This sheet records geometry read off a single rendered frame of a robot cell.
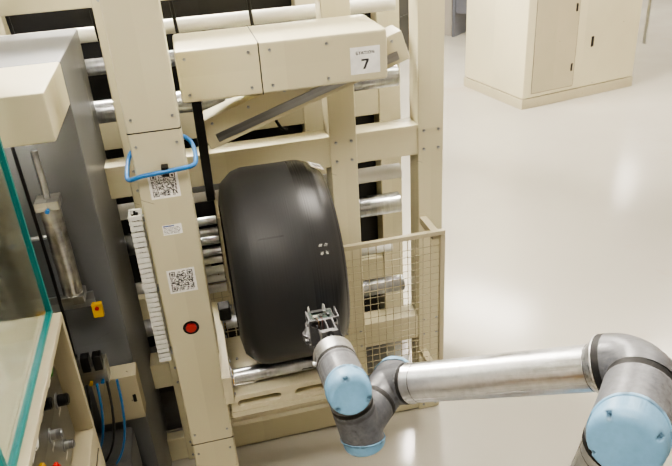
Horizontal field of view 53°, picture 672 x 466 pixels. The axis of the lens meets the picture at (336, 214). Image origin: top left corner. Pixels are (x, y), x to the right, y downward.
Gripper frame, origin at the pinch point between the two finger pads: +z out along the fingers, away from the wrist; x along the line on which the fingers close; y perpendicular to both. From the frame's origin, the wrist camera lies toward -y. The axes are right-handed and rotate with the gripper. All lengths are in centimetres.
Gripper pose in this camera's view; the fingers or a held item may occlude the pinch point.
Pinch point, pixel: (315, 318)
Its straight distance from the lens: 170.4
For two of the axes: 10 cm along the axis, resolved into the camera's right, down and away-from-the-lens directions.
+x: -9.7, 1.5, -1.9
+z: -2.3, -3.2, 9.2
